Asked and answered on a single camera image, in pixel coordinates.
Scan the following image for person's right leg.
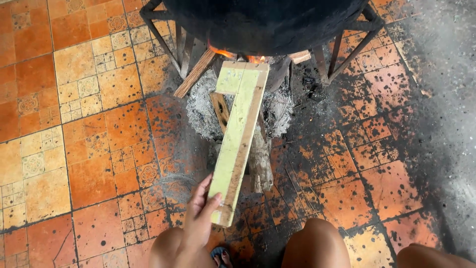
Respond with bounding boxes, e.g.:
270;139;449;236
281;218;352;268

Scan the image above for dark charred firewood plank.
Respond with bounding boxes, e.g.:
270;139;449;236
267;56;293;93

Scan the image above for blue sandal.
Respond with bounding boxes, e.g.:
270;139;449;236
210;246;234;268

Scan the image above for large black sooty cooking pot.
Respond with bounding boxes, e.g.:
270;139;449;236
162;0;371;57

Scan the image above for short pale firewood stick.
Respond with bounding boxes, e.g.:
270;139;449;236
288;50;312;65

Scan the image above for person's left hand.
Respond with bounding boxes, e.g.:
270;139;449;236
182;173;223;247

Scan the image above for brown firewood plank with holes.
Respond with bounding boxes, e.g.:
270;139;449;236
210;92;232;135

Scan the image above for rough grey firewood log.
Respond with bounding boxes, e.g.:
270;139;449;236
248;110;274;194

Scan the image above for long brown firewood stick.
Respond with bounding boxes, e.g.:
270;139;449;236
173;48;218;99

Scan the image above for green painted wooden plank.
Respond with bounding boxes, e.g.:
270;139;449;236
208;61;270;228

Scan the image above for grey ash pile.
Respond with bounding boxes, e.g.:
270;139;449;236
185;68;295;141

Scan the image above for black metal pot stand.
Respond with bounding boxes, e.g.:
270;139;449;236
139;0;386;87

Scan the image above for orange fire flames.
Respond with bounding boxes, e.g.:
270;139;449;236
208;40;266;64

